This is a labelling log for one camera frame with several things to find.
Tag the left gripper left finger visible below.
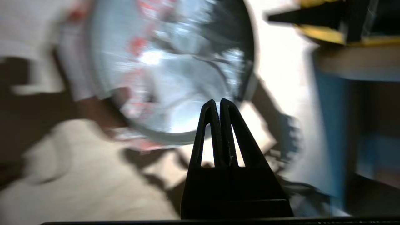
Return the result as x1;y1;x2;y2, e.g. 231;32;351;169
180;99;231;219

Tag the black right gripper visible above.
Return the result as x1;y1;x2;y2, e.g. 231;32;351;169
267;0;376;43

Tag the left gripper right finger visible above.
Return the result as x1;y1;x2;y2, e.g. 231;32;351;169
220;98;294;218

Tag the grey bin ring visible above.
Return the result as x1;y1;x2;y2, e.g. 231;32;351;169
89;0;260;146

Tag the yellow plastic bag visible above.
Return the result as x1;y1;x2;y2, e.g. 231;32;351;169
295;0;400;47

